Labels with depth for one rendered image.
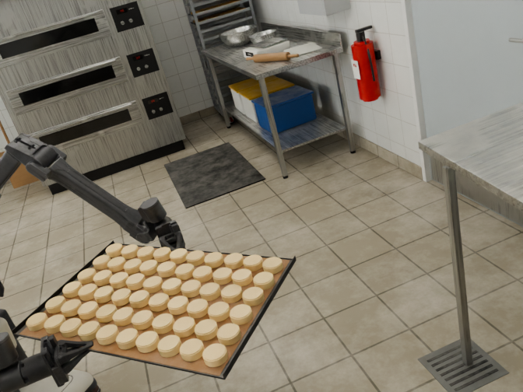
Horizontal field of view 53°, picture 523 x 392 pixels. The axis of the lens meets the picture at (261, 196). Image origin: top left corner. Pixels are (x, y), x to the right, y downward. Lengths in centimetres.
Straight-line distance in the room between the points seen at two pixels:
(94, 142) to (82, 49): 90
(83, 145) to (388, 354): 388
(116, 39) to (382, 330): 379
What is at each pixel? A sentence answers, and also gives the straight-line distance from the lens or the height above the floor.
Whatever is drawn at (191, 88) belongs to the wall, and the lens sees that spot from 648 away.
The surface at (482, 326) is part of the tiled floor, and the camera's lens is 255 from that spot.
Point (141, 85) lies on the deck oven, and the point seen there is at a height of 78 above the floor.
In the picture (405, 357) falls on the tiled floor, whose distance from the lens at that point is 243.
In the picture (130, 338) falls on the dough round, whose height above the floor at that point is 102.
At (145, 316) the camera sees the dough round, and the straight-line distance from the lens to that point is 126.
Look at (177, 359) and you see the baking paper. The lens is 115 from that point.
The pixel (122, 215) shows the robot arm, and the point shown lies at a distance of 166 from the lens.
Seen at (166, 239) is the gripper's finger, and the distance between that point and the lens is 154.
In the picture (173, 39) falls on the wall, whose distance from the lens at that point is 638.
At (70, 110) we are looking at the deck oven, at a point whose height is 75.
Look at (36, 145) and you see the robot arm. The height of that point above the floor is 134.
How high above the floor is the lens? 170
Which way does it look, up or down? 25 degrees down
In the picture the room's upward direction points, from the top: 15 degrees counter-clockwise
